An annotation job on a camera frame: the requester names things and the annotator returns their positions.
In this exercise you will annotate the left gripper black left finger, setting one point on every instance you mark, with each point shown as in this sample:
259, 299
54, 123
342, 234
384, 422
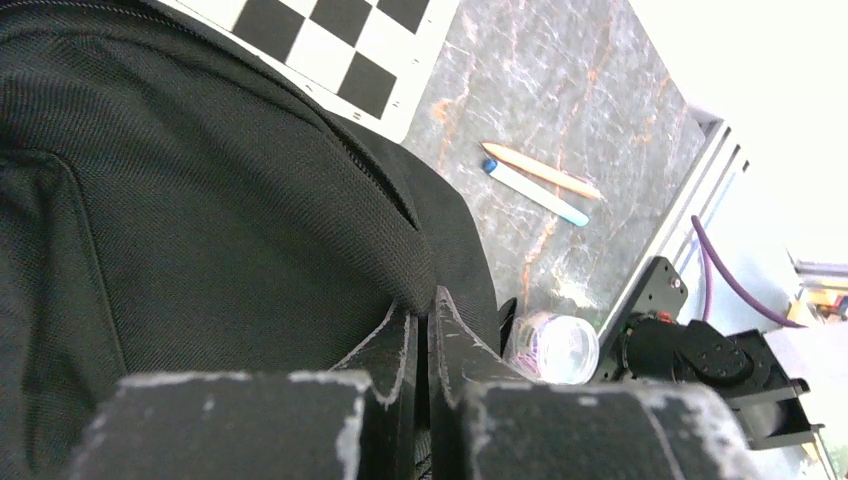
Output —
352, 421

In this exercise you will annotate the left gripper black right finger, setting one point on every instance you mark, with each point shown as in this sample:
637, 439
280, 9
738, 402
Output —
489, 422

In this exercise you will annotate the black student backpack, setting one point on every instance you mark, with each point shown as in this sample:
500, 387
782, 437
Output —
170, 204

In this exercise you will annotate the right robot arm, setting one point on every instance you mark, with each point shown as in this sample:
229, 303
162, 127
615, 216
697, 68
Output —
741, 368

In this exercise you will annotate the blue white pen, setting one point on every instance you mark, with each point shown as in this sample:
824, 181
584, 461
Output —
536, 193

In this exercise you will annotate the black white chessboard mat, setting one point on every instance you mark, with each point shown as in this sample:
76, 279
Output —
365, 60

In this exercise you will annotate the aluminium frame rail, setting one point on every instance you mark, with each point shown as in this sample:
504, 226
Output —
717, 163

